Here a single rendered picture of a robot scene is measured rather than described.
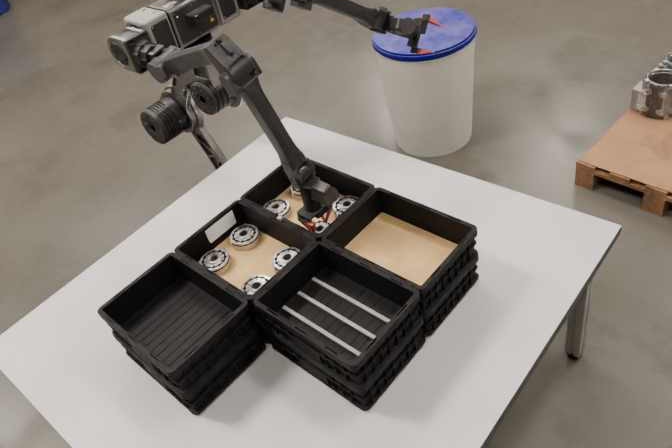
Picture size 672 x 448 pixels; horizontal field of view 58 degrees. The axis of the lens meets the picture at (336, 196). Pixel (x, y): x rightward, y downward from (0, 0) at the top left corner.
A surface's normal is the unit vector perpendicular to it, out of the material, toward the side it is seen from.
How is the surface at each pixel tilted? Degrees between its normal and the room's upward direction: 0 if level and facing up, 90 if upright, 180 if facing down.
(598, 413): 0
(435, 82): 94
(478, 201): 0
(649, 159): 0
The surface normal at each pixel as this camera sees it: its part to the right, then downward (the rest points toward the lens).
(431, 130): -0.07, 0.70
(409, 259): -0.18, -0.75
